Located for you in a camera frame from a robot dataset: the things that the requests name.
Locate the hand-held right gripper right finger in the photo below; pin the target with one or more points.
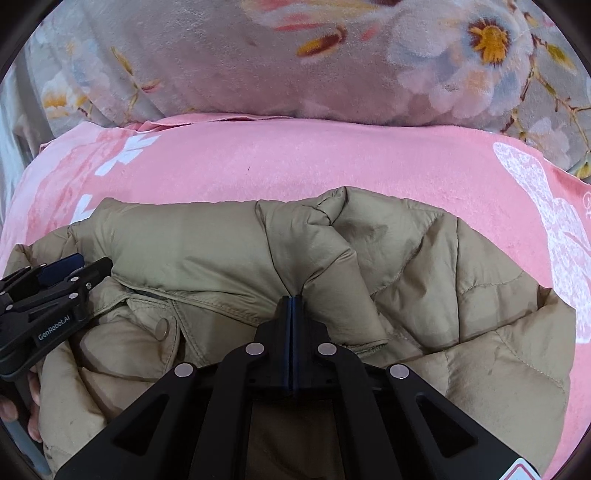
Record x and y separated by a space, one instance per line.
300 332

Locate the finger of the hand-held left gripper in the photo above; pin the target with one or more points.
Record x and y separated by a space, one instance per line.
87 277
60 270

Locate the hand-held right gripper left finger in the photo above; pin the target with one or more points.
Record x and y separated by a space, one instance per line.
286 332

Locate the tan quilted jacket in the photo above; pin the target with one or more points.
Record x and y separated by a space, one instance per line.
415 300

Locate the person's left hand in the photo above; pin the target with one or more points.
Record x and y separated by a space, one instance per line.
33 397

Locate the white satin curtain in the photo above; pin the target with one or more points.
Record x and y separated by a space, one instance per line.
11 120

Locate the pink printed blanket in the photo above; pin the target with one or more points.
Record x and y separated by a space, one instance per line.
323 161

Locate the grey floral blanket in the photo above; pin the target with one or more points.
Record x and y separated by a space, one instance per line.
207 60

